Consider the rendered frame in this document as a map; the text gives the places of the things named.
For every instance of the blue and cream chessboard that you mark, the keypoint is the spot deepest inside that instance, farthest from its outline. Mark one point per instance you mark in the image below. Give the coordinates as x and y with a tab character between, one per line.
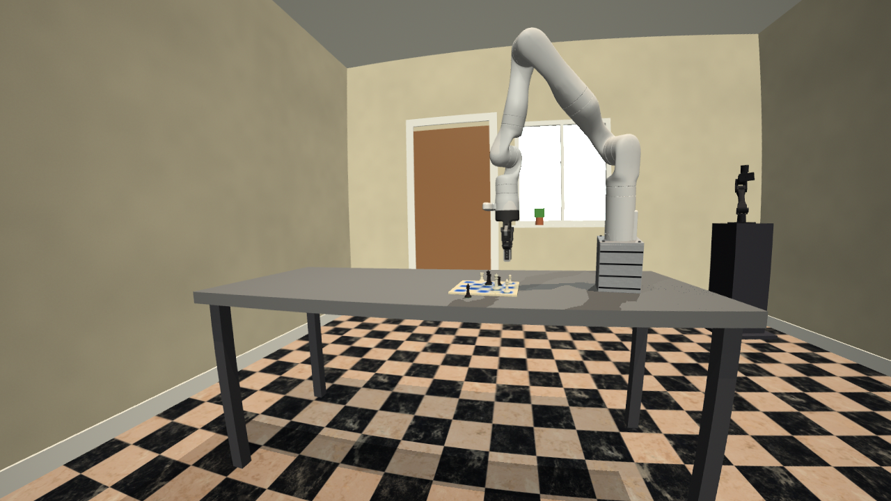
479	288

